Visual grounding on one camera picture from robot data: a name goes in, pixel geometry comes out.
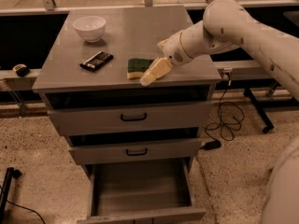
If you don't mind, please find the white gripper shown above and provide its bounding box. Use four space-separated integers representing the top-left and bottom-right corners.
140 32 192 87

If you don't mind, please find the green and yellow sponge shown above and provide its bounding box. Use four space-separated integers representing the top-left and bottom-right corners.
127 58 152 79

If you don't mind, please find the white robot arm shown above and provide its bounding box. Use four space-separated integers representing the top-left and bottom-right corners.
140 0 299 224

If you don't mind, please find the grey top drawer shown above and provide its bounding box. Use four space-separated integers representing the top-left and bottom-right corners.
49 102 211 136

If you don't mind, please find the grey drawer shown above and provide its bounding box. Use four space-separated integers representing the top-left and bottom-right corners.
69 138 201 165
77 158 206 224
49 102 211 136

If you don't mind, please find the grey drawer cabinet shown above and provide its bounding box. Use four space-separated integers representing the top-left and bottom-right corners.
34 7 220 224

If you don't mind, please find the grey middle drawer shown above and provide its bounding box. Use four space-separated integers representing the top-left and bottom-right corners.
69 138 201 165

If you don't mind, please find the grey bottom drawer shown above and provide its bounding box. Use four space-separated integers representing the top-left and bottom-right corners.
77 158 206 224

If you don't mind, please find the black snack bar packet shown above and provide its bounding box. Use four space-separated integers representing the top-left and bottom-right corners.
79 51 114 72

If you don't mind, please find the white bowl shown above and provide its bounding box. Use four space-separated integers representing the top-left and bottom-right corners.
73 16 107 43

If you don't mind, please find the grey side bench right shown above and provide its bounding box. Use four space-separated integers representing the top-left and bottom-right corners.
214 60 271 80

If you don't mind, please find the grey side bench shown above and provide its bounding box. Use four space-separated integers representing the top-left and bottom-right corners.
0 69 40 91
214 60 271 80

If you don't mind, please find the black table leg with caster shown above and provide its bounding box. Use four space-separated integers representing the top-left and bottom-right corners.
244 88 274 133

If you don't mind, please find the black power adapter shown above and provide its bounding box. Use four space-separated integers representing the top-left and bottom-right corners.
202 140 221 150

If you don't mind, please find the black and yellow tape measure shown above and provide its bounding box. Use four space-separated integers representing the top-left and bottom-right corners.
12 63 30 77

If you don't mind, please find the grey side bench left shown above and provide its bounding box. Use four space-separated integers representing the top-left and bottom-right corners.
0 69 40 91

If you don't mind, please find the black stand left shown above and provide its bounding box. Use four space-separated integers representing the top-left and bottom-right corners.
0 167 21 224

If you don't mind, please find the black power cable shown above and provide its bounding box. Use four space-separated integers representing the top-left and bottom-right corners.
204 79 246 142

